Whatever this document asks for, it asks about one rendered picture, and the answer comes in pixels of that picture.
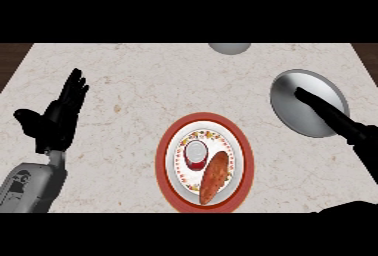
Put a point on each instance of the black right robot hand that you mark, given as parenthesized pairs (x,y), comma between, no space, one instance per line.
(354,207)

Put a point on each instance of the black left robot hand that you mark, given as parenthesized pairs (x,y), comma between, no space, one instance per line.
(59,116)

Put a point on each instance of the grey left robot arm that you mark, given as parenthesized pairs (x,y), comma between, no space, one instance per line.
(30,185)

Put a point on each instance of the red rimmed floral plate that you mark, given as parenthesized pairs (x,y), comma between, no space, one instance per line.
(170,186)

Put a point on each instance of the grey round object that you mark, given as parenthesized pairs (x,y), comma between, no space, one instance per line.
(229,48)

